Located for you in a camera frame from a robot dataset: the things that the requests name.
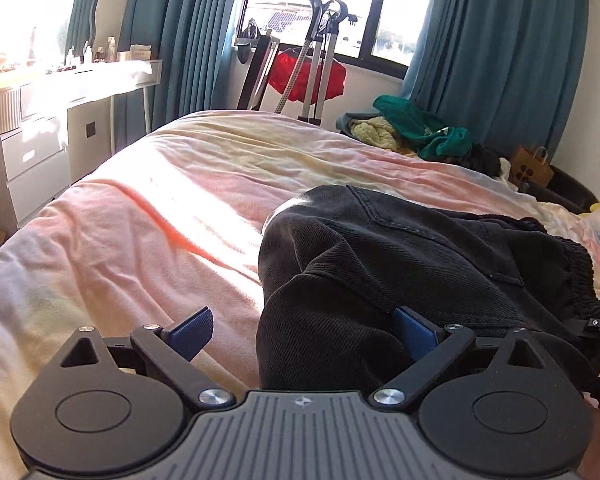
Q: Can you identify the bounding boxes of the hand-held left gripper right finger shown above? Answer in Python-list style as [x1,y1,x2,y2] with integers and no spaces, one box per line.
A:
[370,306,556,413]

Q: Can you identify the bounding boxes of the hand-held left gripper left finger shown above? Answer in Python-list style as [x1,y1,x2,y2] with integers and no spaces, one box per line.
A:
[60,306,236,413]

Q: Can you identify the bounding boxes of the black pants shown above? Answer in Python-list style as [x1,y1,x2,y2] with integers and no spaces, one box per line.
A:
[256,185,600,395]

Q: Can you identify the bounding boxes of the bed with pastel sheet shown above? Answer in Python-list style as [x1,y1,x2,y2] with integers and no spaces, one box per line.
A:
[0,109,600,480]

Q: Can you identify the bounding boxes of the black round seat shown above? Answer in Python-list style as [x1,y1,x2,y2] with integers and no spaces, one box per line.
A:
[524,164,600,214]

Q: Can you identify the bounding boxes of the brown paper bag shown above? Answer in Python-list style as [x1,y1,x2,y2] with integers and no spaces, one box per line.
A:
[508,146,555,187]

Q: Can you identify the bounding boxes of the black fuzzy garment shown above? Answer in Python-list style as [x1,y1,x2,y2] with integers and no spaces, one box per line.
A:
[442,144,502,177]

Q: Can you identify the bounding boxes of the yellow knit cloth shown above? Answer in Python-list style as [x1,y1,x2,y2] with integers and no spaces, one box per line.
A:
[351,116,399,152]

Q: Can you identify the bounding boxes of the green cloth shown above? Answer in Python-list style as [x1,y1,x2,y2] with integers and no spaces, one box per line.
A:
[372,94,474,159]

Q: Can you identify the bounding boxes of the white drawer chest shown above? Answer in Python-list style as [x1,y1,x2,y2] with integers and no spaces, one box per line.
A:
[0,127,74,235]

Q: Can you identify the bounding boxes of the white vanity desk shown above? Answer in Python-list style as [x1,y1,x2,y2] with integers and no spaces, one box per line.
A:
[19,58,164,184]

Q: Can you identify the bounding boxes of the black folding board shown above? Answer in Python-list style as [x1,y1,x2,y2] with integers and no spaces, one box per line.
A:
[237,30,282,112]

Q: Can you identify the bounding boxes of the red bag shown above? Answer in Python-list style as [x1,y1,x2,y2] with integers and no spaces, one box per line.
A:
[265,46,348,107]

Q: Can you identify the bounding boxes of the teal window curtain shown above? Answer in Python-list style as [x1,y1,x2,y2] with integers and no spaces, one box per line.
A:
[111,0,255,152]
[399,0,590,161]

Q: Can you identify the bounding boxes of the silver crutches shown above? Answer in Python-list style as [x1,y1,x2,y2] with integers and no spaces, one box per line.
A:
[274,0,365,127]

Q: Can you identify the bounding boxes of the row of cosmetic bottles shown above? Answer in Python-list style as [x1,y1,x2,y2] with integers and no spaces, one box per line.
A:
[60,36,119,67]

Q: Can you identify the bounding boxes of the black hanging pouch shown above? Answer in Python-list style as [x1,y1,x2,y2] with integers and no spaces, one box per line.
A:
[236,18,262,65]

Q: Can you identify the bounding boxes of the wavy frame mirror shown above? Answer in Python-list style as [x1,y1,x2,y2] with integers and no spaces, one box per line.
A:
[30,0,102,62]

